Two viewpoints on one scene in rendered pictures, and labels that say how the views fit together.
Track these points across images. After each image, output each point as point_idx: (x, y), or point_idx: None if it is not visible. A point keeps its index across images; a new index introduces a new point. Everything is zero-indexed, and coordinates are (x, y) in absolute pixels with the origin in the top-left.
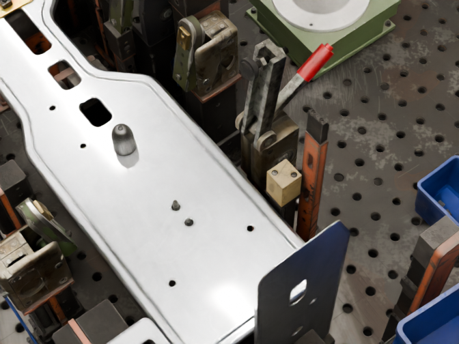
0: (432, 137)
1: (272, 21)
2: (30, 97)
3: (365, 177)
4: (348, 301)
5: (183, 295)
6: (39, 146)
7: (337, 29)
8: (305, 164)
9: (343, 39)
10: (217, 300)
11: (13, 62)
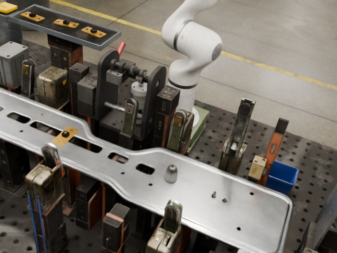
0: (248, 161)
1: None
2: (108, 171)
3: None
4: None
5: (247, 232)
6: (128, 191)
7: (193, 127)
8: (268, 152)
9: (196, 131)
10: (264, 228)
11: (87, 159)
